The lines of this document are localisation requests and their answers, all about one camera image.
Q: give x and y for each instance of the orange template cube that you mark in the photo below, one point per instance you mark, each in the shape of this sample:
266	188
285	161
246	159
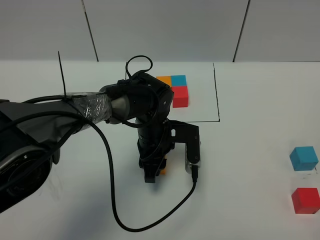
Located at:
165	79

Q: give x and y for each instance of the black cable tie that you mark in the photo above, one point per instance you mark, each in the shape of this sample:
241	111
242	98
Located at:
62	76

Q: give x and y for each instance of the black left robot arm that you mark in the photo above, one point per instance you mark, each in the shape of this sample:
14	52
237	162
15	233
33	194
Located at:
32	132

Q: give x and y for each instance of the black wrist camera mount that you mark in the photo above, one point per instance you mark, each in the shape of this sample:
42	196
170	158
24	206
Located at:
188	134

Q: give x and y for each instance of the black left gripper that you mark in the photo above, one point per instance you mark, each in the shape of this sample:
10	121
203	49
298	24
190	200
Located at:
154	142

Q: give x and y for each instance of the red template cube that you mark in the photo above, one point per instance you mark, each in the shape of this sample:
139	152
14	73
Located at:
180	97

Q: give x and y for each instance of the blue template cube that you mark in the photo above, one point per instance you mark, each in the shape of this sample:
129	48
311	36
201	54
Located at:
178	81

